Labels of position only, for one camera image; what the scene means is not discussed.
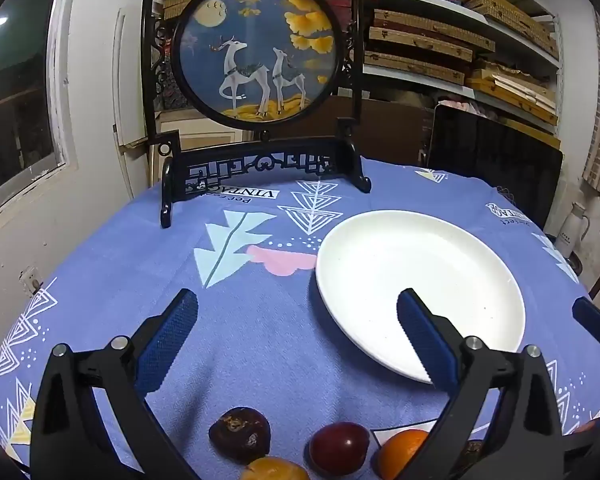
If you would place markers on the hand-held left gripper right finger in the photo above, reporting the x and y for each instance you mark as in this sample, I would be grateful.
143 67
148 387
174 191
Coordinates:
425 340

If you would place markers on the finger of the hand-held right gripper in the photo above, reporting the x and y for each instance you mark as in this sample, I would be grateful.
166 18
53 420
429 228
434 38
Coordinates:
592 322

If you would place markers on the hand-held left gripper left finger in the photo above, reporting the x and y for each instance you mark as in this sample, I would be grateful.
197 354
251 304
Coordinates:
167 340

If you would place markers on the white round plate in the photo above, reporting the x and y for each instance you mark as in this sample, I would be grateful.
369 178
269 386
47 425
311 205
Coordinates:
405 260

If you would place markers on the orange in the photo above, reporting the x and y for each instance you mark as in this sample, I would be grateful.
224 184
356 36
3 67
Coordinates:
585 427
397 455

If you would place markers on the dark red plum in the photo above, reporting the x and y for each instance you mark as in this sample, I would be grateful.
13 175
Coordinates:
337 447

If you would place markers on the yellow round fruit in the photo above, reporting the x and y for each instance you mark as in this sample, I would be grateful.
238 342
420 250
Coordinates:
275 470

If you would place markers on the white thermos jug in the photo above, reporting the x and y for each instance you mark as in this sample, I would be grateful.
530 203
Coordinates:
572 232

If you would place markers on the blue patterned tablecloth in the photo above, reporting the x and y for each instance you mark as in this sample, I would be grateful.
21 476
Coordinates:
260 340

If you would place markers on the black monitor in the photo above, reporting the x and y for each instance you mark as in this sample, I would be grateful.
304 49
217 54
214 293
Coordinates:
495 160

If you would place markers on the brown cardboard panel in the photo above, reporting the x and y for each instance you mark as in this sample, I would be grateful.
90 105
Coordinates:
380 127

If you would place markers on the window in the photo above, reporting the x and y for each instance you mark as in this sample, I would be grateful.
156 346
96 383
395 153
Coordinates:
15 85

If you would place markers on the black framed deer screen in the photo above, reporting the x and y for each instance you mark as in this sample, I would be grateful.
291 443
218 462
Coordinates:
255 50

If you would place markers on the white shelving unit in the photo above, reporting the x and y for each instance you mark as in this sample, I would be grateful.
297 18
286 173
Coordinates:
510 22

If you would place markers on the wall outlet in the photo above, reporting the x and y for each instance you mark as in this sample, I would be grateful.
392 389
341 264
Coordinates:
31 281

